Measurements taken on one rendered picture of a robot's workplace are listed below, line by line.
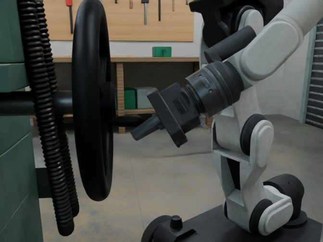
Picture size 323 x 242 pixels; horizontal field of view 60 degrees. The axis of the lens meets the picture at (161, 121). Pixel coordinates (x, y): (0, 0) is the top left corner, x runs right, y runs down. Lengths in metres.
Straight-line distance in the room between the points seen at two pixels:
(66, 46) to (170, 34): 1.32
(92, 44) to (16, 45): 0.10
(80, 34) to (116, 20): 3.40
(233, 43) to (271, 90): 3.93
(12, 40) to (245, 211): 0.94
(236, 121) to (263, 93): 3.51
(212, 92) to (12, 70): 0.31
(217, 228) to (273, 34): 0.92
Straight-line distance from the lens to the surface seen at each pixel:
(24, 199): 0.66
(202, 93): 0.49
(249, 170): 0.96
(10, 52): 0.36
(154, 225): 1.24
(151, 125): 0.51
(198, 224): 1.29
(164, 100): 0.51
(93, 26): 0.33
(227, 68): 0.51
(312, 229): 1.40
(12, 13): 0.37
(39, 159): 0.78
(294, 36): 0.54
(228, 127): 0.94
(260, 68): 0.51
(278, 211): 1.17
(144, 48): 3.75
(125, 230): 1.56
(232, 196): 1.13
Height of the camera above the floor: 0.88
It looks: 13 degrees down
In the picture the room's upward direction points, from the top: straight up
